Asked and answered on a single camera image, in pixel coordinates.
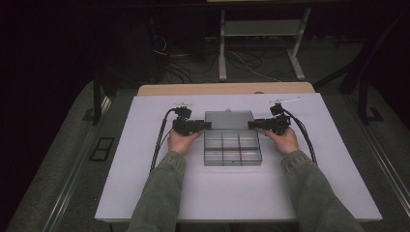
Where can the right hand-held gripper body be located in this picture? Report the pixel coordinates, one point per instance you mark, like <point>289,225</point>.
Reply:
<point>279,124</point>

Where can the transparent grey compartment box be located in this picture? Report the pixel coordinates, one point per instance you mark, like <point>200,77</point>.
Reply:
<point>232,148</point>

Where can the person's right hand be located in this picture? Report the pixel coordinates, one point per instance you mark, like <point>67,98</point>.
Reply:
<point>285,143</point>

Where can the white metal stand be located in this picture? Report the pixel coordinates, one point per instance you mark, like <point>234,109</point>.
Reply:
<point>261,28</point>

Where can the aluminium floor rail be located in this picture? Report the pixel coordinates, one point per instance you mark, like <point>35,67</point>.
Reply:
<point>386,167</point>
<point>71,180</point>

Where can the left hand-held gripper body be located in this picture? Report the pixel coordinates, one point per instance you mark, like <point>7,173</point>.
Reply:
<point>183,126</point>

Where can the person's left hand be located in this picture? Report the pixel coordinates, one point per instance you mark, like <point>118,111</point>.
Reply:
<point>181,143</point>

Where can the black metal stand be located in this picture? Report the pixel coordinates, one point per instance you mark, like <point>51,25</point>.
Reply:
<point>96,96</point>
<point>363,100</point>

